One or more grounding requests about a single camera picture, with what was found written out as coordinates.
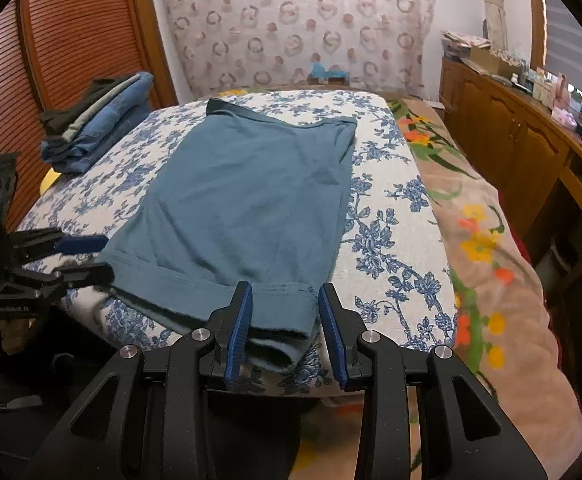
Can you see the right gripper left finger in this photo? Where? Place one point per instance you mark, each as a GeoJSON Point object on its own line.
{"type": "Point", "coordinates": [143, 414]}

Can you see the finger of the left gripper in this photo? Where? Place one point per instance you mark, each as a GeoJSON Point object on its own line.
{"type": "Point", "coordinates": [81, 275]}
{"type": "Point", "coordinates": [76, 244]}

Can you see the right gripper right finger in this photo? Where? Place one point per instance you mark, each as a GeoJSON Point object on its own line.
{"type": "Point", "coordinates": [464, 434]}

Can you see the teal blue shorts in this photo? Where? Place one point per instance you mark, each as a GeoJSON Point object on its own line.
{"type": "Point", "coordinates": [244, 198]}

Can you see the yellow cloth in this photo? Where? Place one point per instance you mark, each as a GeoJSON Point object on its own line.
{"type": "Point", "coordinates": [50, 178]}

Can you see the dark blue folded jeans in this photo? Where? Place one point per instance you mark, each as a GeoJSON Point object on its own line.
{"type": "Point", "coordinates": [101, 133]}

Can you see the beige floral blanket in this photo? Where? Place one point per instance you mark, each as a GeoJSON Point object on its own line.
{"type": "Point", "coordinates": [496, 284]}

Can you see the grey folded garment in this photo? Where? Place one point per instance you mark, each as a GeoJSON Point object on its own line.
{"type": "Point", "coordinates": [74, 128]}

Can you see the black folded garment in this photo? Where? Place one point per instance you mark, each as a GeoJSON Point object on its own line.
{"type": "Point", "coordinates": [55, 122]}

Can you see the light blue folded jeans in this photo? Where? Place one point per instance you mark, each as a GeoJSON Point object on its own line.
{"type": "Point", "coordinates": [134, 94]}

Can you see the brown louvered wardrobe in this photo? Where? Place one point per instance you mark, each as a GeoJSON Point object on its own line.
{"type": "Point", "coordinates": [50, 51]}

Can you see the brown wooden sideboard cabinet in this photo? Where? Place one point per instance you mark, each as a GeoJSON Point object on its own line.
{"type": "Point", "coordinates": [534, 164]}

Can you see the pink circle pattern curtain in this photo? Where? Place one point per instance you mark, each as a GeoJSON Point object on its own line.
{"type": "Point", "coordinates": [234, 44]}

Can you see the cardboard box with blue bag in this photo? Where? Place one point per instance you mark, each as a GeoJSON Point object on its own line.
{"type": "Point", "coordinates": [334, 76]}

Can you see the pink tissue box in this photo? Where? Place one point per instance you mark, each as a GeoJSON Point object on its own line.
{"type": "Point", "coordinates": [564, 118]}

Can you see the pink bottle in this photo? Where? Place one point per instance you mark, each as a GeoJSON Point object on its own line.
{"type": "Point", "coordinates": [561, 94]}

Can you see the cardboard box on cabinet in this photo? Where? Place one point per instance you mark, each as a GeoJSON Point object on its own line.
{"type": "Point", "coordinates": [494, 62]}

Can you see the stack of papers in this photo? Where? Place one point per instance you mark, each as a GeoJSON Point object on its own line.
{"type": "Point", "coordinates": [457, 45]}

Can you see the beige tied window curtain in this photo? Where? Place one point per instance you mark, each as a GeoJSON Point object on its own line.
{"type": "Point", "coordinates": [496, 23]}

